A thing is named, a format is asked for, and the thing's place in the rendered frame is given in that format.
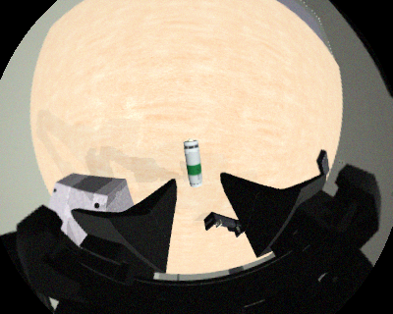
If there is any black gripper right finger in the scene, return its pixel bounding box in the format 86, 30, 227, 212
220, 173, 326, 258

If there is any white battery with green band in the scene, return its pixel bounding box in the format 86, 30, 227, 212
184, 138, 201, 187

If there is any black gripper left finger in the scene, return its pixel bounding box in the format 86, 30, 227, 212
71, 180, 177, 273

